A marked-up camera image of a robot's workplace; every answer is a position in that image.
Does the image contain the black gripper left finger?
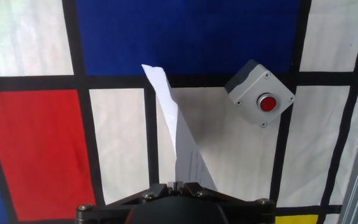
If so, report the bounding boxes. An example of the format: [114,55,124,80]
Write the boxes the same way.
[76,183,174,224]

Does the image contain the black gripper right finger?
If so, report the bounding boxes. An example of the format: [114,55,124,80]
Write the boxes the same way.
[178,182,275,224]

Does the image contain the white paper sheet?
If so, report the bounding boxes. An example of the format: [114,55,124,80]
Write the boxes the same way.
[141,63,219,191]

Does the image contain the grey red button box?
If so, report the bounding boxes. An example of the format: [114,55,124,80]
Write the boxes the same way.
[224,58,296,129]

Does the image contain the colour block tablecloth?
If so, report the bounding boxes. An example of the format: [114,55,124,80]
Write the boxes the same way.
[0,0,358,224]

